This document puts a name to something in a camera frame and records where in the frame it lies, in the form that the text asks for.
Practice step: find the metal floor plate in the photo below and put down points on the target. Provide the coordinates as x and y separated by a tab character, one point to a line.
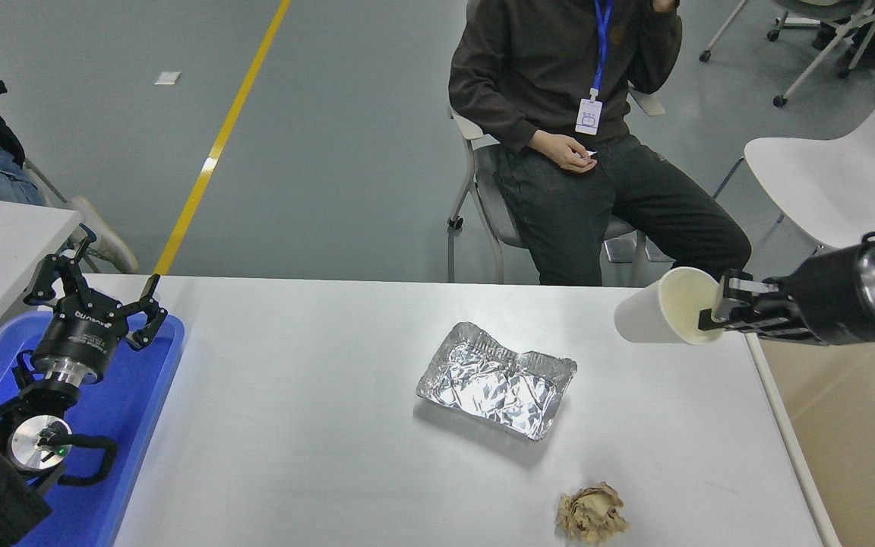
620	251

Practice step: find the foil tray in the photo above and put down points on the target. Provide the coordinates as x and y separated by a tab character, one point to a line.
494	384

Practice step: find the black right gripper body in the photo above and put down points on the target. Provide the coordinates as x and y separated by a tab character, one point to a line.
829	300

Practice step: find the white rolling chair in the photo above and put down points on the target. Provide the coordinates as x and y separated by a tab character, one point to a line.
817	6

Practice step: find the grey chair with white armrests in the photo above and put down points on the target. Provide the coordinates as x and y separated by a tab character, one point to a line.
492	197

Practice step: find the large pale bin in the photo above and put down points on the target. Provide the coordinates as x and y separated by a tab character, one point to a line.
863	441

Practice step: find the person's right hand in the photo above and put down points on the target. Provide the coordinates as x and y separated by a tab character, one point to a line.
563	154

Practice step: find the person's left hand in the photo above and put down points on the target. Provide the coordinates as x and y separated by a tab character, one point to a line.
665	4

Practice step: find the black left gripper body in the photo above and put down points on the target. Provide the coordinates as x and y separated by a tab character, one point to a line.
77	334

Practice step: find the white shell chair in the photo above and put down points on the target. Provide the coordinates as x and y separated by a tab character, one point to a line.
825	182

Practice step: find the blue plastic tray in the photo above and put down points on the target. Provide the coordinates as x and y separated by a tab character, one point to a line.
130	425

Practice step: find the tan paper ball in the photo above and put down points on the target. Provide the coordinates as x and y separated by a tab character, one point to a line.
592	515

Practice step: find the white base bar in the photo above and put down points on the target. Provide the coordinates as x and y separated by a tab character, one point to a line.
802	21

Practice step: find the yellow floor tape line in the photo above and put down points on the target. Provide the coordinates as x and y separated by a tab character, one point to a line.
251	76

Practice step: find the white paper cup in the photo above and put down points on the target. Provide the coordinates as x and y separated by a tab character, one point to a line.
646	315

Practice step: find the grey metal chair frame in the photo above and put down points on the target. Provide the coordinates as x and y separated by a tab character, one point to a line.
48	182

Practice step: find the person in dark trousers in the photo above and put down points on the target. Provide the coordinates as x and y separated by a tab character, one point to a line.
874	38

